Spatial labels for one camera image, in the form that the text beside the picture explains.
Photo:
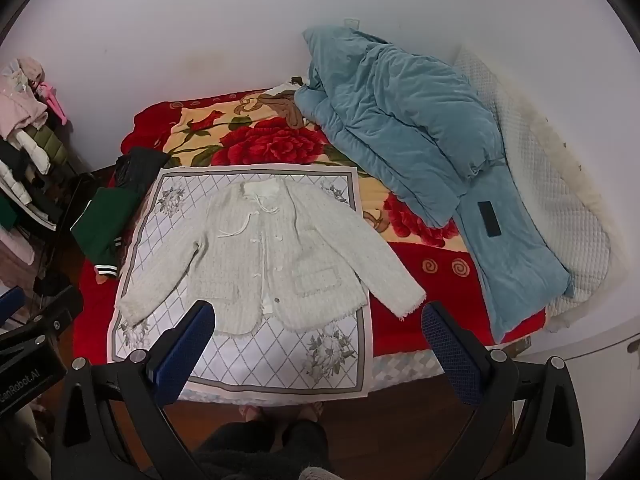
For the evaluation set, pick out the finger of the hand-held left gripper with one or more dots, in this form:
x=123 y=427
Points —
x=50 y=317
x=11 y=304

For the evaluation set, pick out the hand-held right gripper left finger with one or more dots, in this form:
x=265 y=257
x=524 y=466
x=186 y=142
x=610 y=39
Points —
x=185 y=352

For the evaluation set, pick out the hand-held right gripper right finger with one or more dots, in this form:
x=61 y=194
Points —
x=450 y=355

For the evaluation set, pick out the white fluffy towel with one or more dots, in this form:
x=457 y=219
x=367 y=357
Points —
x=280 y=260

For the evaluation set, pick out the diamond pattern mattress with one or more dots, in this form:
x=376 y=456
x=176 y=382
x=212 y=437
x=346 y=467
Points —
x=405 y=367

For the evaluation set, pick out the white floral grid cloth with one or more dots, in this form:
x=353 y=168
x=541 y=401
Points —
x=300 y=355

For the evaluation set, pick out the green garment with striped cuffs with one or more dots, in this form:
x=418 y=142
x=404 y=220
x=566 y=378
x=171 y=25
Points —
x=107 y=215

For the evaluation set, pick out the person's legs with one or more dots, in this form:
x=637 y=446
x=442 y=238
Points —
x=260 y=447

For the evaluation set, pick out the black phone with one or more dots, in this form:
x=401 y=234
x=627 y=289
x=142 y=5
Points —
x=489 y=219

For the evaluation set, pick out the olive puffer jacket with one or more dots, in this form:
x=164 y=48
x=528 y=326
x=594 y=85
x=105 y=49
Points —
x=50 y=142

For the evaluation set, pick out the black garment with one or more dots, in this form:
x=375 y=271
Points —
x=137 y=165

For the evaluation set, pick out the grey fuzzy garment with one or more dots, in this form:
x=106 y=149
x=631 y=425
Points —
x=315 y=474

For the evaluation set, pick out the white quilted pad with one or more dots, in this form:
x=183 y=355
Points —
x=540 y=170

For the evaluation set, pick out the pink hanger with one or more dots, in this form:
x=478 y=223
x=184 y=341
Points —
x=55 y=102

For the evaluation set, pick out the pink garment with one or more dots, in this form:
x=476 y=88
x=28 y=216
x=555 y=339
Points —
x=20 y=95

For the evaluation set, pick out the red floral blanket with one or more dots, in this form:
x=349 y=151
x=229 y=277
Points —
x=280 y=145

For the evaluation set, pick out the blue quilt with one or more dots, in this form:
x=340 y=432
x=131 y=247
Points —
x=400 y=120

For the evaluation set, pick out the wall outlet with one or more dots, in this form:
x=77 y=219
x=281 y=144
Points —
x=352 y=21

